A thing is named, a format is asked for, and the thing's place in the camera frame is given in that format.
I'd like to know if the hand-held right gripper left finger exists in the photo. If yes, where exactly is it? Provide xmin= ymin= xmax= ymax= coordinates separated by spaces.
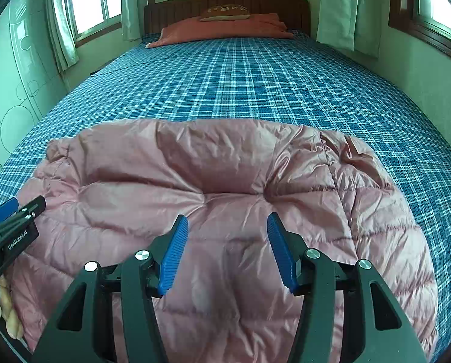
xmin=32 ymin=215 xmax=189 ymax=363

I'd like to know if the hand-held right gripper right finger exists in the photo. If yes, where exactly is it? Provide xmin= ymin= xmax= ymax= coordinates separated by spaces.
xmin=267 ymin=212 xmax=428 ymax=363

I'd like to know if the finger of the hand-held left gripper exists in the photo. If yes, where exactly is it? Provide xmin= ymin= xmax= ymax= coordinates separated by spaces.
xmin=0 ymin=195 xmax=47 ymax=243
xmin=0 ymin=198 xmax=20 ymax=232

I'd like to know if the pink quilted puffer jacket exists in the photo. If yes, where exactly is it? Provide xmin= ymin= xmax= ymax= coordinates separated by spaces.
xmin=2 ymin=118 xmax=438 ymax=363

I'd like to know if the person's left hand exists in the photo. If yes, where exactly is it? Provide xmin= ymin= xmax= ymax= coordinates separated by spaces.
xmin=0 ymin=275 xmax=23 ymax=340

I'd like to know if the pale wardrobe with circle pattern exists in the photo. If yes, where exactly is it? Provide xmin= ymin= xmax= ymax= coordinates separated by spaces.
xmin=0 ymin=0 xmax=70 ymax=199

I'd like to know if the bed with blue plaid sheet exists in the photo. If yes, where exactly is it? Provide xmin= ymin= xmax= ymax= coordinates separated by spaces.
xmin=0 ymin=28 xmax=451 ymax=363

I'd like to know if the light green curtain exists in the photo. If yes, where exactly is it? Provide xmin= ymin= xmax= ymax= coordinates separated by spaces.
xmin=315 ymin=0 xmax=382 ymax=60
xmin=119 ymin=0 xmax=151 ymax=42
xmin=45 ymin=0 xmax=79 ymax=73

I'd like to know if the orange red pillow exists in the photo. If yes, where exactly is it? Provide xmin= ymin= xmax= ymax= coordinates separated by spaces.
xmin=146 ymin=13 xmax=295 ymax=49

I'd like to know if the dark wooden headboard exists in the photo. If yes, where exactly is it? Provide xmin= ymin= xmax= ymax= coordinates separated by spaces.
xmin=144 ymin=0 xmax=311 ymax=38

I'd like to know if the small brown patterned cushion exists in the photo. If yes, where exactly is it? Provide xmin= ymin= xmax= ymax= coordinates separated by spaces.
xmin=200 ymin=4 xmax=251 ymax=22

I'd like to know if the window with wooden sill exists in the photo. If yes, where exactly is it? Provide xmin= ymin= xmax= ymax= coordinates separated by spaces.
xmin=389 ymin=0 xmax=451 ymax=73

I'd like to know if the window with white frame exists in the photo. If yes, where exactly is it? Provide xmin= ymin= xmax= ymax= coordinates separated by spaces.
xmin=60 ymin=0 xmax=125 ymax=47

